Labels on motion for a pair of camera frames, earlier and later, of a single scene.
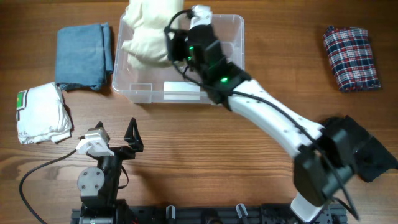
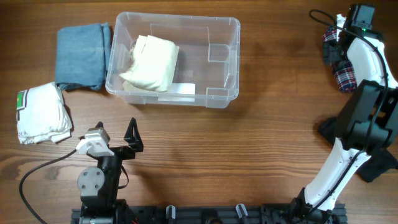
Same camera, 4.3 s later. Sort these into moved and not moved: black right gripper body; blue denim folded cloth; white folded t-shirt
Moved: black right gripper body
Not moved: blue denim folded cloth; white folded t-shirt
